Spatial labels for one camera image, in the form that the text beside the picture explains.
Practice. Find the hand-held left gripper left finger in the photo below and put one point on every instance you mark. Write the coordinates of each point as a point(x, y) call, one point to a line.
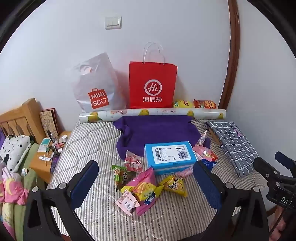
point(85, 180)

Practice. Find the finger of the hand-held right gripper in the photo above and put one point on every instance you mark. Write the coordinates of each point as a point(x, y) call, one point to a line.
point(266, 166)
point(285, 160)

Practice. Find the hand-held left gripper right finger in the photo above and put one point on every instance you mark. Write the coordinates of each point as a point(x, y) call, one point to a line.
point(205, 183)

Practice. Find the blue snack packet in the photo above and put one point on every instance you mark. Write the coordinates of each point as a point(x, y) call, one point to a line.
point(209, 164)

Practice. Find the red snack packet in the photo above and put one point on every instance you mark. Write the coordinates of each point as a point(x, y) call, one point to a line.
point(212, 157)

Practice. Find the yellow triangular snack packet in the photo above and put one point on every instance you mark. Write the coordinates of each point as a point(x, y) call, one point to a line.
point(175, 185)

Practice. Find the long pink snack packet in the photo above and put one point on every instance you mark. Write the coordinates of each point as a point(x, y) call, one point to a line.
point(199, 151)

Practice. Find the green snack packet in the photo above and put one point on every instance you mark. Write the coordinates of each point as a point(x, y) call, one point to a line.
point(119, 176)

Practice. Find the small pink white snack packet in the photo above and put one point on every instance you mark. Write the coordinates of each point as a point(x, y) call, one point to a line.
point(127, 201)

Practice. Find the pink heart-print snack packet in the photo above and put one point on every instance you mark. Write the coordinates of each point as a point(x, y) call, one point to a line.
point(133, 163)

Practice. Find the yellow blue-logo snack packet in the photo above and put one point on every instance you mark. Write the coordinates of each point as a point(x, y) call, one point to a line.
point(144, 191)

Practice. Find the large magenta snack packet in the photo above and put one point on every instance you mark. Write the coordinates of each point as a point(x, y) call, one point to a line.
point(145, 178)

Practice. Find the plain pink snack packet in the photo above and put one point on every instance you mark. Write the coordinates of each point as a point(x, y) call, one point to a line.
point(186, 172)

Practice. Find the dark purple patterned case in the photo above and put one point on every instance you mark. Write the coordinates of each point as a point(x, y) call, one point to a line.
point(54, 162)

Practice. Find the grey checked folded cloth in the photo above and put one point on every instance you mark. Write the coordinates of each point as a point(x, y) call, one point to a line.
point(233, 143)

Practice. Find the striped mattress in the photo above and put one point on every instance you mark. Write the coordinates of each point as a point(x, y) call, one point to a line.
point(97, 139)

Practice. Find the pile of small cosmetics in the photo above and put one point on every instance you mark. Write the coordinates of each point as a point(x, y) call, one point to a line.
point(57, 146)

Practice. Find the blue cardboard box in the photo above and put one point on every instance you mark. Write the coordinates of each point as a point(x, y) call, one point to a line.
point(168, 157)

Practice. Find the white cream tube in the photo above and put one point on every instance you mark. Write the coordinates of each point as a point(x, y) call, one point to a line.
point(45, 158)

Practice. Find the white cosmetic jar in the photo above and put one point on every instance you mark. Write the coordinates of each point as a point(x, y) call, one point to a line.
point(63, 138)

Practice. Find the wooden nightstand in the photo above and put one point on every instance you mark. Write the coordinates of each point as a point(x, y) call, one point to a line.
point(37, 165)

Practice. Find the teal white small box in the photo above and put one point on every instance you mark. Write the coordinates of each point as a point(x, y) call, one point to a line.
point(45, 143)

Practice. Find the green bedsheet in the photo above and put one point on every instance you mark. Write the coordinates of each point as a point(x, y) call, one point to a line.
point(29, 178)

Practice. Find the black cosmetic tube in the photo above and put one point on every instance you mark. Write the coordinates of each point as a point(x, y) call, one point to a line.
point(50, 135)

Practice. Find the patterned hardcover book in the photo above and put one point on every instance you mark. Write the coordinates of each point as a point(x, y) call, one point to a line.
point(48, 120)

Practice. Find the pink pastel printed blanket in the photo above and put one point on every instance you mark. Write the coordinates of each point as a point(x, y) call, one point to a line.
point(11, 187)

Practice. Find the purple cloth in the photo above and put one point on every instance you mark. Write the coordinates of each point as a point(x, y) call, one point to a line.
point(150, 132)

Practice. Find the black white floral pillow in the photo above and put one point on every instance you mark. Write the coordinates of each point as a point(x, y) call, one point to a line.
point(16, 148)

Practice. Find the orange chip bag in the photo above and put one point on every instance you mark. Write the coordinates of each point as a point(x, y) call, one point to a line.
point(204, 104)

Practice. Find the yellow chip bag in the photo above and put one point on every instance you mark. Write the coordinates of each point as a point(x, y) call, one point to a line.
point(183, 103)

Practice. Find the wooden headboard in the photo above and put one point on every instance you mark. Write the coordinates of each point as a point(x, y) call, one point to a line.
point(23, 115)

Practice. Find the fruit-print paper roll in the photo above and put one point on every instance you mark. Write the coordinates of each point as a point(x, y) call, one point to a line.
point(148, 112)

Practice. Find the white plastic shopping bag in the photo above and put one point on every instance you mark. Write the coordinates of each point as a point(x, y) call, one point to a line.
point(101, 76)

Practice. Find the red paper bag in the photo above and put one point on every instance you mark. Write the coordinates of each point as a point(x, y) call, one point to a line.
point(152, 74)

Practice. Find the brown wooden rail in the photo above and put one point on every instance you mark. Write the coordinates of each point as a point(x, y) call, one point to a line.
point(272, 210)

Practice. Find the brown wooden door frame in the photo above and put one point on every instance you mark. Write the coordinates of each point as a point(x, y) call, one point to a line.
point(233, 46)

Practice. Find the white light switch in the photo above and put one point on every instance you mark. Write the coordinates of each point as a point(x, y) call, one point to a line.
point(113, 22)

